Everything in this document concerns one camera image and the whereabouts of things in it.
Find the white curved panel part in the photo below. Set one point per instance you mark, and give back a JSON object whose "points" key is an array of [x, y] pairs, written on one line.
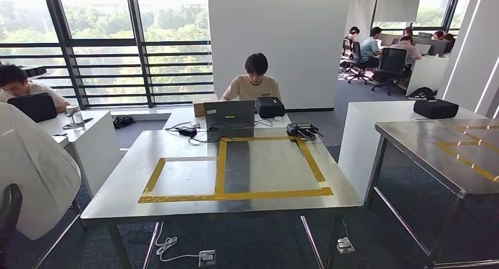
{"points": [[35, 173]]}

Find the steel workbench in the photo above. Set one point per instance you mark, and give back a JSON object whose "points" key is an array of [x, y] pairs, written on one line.
{"points": [[187, 173]]}

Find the grey laptop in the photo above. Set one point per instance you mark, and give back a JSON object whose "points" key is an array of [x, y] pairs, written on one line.
{"points": [[230, 115]]}

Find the white round puck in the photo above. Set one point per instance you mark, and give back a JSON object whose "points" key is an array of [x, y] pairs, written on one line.
{"points": [[277, 118]]}

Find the person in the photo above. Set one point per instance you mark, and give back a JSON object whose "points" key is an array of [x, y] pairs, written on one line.
{"points": [[15, 84], [251, 88], [370, 49], [353, 35], [408, 31], [449, 41], [438, 35], [413, 52]]}

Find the black router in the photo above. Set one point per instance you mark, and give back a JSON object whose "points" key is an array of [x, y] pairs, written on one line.
{"points": [[302, 128]]}

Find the cardboard box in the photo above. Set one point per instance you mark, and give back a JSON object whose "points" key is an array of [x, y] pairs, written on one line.
{"points": [[199, 105]]}

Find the black power adapter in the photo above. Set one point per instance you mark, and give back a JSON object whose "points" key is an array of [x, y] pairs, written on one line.
{"points": [[188, 132]]}

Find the yellow tape outline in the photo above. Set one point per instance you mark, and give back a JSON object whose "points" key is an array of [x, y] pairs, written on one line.
{"points": [[234, 196]]}

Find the black office chair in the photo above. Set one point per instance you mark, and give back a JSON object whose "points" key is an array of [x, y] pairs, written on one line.
{"points": [[356, 60], [391, 60], [346, 49]]}

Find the floor power socket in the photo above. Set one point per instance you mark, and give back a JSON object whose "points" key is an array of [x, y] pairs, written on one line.
{"points": [[345, 245], [206, 258]]}

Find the black window railing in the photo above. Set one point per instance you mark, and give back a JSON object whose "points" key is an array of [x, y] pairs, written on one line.
{"points": [[105, 43]]}

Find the black backpack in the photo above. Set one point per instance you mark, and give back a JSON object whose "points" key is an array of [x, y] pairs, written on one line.
{"points": [[423, 93]]}

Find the white office desk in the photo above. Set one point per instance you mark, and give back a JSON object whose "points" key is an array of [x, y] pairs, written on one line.
{"points": [[427, 76]]}

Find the white roller blind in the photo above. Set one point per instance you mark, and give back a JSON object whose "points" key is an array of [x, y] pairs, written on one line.
{"points": [[397, 4]]}

